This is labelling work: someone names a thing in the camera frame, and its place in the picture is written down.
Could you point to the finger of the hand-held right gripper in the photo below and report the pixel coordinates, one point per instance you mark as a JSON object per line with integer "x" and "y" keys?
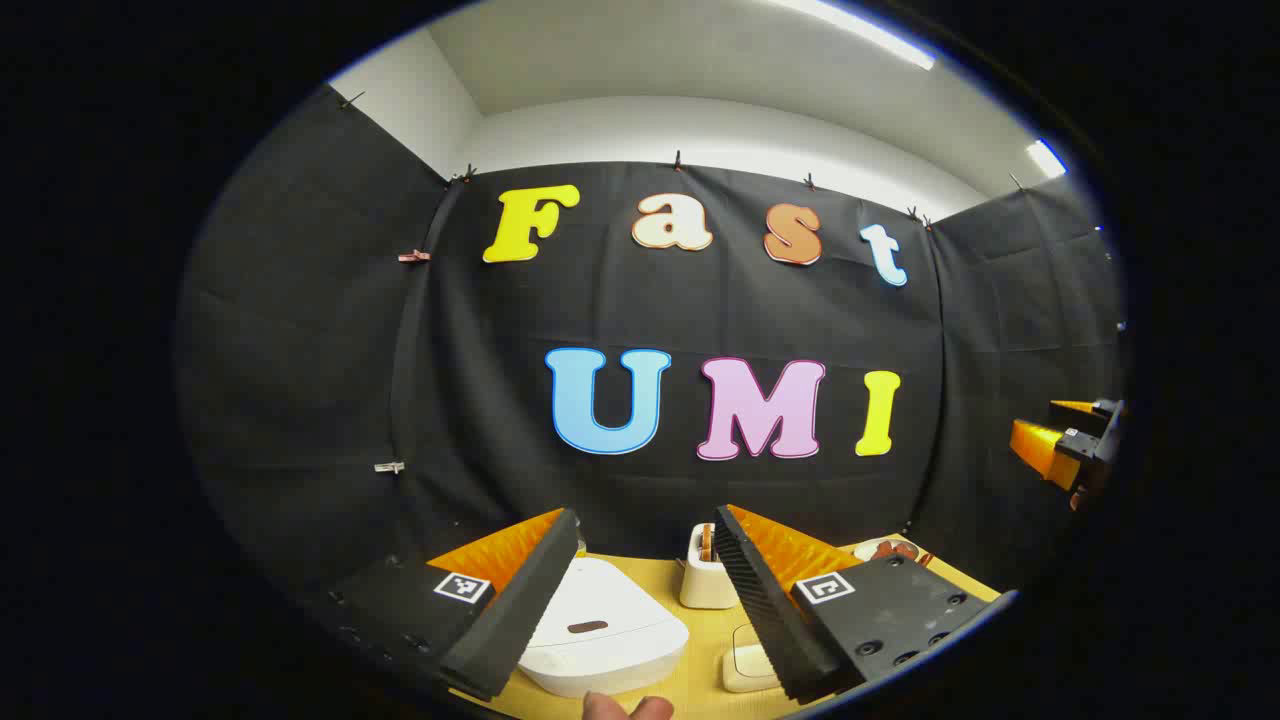
{"x": 1045, "y": 455}
{"x": 1085, "y": 412}

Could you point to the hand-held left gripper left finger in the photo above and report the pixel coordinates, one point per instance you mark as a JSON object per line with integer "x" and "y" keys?
{"x": 520, "y": 600}

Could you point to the white toaster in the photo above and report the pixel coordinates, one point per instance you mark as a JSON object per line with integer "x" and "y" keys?
{"x": 700, "y": 588}

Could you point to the brown bread slice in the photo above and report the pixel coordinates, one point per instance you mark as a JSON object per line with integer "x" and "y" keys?
{"x": 707, "y": 545}

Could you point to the black backdrop cloth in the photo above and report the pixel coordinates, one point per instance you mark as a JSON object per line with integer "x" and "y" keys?
{"x": 450, "y": 400}

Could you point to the round white plate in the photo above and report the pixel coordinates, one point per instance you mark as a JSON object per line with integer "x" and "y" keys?
{"x": 862, "y": 550}

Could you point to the white square container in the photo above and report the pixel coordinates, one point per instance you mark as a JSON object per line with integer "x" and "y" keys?
{"x": 745, "y": 665}

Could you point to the long ceiling light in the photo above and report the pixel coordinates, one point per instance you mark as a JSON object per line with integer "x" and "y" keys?
{"x": 880, "y": 35}

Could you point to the white rice cooker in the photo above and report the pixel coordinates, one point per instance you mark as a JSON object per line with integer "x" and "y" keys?
{"x": 610, "y": 600}

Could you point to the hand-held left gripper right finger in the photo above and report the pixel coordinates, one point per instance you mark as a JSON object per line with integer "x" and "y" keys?
{"x": 760, "y": 600}

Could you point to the red meat piece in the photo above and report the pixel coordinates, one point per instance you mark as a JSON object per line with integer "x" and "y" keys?
{"x": 908, "y": 550}
{"x": 885, "y": 550}

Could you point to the short ceiling light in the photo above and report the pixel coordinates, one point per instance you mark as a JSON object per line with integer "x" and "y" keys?
{"x": 1046, "y": 158}

